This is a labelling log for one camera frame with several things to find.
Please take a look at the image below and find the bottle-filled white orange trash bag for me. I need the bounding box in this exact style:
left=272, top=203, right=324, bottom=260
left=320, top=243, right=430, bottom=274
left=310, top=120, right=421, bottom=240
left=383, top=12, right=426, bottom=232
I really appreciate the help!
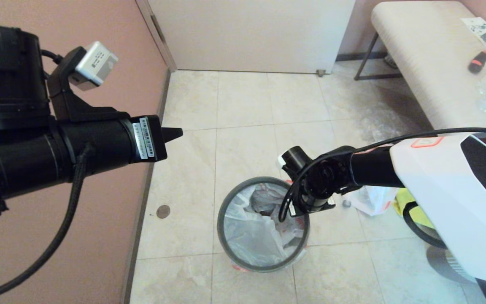
left=343, top=185, right=399, bottom=217

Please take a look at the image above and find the grey bin retaining ring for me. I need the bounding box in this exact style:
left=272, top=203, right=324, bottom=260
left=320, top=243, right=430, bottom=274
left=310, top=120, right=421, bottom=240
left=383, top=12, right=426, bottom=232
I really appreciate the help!
left=217, top=176, right=311, bottom=273

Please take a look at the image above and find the black round trash bin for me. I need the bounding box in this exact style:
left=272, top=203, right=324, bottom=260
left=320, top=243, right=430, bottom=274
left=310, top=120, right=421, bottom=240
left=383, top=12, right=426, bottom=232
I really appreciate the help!
left=243, top=186, right=307, bottom=254

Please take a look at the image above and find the clear crumpled plastic bag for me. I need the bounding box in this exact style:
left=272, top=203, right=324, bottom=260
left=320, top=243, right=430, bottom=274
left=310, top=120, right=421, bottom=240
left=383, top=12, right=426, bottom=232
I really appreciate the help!
left=359, top=106, right=431, bottom=142

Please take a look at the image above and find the yellow fabric tote bag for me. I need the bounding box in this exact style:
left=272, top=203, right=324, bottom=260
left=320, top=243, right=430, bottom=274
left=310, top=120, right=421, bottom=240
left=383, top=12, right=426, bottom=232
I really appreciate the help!
left=393, top=188, right=437, bottom=231

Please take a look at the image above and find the white door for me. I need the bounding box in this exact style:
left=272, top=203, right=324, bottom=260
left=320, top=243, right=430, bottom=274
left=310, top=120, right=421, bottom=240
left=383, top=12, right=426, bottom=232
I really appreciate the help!
left=147, top=0, right=356, bottom=74

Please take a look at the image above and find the black metal table leg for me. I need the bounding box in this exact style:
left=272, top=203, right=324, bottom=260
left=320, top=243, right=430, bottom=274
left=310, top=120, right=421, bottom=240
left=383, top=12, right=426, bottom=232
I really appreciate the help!
left=354, top=32, right=403, bottom=81

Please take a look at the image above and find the grey ribbed round object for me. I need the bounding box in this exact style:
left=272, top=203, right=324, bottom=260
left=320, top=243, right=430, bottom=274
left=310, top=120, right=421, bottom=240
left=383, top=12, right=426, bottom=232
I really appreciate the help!
left=427, top=246, right=478, bottom=284

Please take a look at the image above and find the light wood table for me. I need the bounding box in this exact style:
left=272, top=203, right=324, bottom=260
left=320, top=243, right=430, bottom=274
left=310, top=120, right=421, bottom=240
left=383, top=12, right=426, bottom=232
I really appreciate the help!
left=372, top=0, right=486, bottom=131

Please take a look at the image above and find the black orange marker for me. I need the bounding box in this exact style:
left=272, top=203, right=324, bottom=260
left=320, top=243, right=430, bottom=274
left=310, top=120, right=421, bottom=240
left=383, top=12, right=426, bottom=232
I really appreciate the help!
left=469, top=51, right=486, bottom=74

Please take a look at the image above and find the black white printed booklet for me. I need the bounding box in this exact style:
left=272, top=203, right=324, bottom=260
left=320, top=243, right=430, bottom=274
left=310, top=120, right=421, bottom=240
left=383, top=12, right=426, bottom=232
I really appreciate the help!
left=461, top=16, right=486, bottom=50

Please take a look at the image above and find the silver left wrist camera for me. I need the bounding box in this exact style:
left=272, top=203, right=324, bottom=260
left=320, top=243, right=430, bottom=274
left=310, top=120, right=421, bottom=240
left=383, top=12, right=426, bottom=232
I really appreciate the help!
left=69, top=41, right=119, bottom=92

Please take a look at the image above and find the grey door frame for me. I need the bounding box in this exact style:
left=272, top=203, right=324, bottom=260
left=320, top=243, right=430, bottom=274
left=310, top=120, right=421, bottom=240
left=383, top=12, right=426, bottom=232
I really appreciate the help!
left=136, top=0, right=178, bottom=72

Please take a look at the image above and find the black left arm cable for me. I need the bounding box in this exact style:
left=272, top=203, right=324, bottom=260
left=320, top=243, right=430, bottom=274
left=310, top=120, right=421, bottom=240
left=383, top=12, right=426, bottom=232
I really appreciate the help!
left=0, top=50, right=96, bottom=301

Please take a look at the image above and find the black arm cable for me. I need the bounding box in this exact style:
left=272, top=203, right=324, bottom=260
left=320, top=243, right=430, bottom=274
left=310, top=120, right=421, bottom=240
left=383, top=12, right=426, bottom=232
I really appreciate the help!
left=0, top=50, right=96, bottom=301
left=278, top=128, right=486, bottom=250

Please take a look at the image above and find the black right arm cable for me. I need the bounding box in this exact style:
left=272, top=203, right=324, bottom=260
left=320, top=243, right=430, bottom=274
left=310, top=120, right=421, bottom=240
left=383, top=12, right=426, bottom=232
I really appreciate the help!
left=278, top=128, right=486, bottom=250

